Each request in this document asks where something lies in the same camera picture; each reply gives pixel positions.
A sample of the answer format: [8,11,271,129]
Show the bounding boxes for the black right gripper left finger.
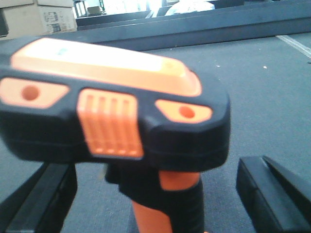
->
[0,163,77,233]

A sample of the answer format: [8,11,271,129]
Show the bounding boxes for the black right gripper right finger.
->
[236,156,311,233]

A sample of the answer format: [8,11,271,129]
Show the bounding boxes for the orange black barcode scanner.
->
[0,38,230,233]

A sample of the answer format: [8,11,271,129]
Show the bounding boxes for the stacked cardboard boxes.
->
[0,0,77,40]

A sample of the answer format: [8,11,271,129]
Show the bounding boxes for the clear plastic bag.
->
[165,0,215,16]

